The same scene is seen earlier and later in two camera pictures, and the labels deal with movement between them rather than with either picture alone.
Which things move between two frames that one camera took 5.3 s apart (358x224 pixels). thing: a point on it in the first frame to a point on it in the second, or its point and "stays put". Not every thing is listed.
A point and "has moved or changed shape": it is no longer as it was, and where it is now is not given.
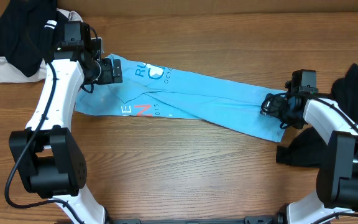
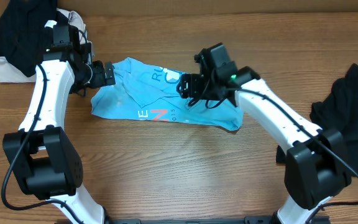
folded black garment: [27, 33] stays put
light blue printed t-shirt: [148, 90] has moved or changed shape
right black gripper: [273, 107] to [194, 86]
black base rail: [278, 218] stays put
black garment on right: [356, 95] stays put
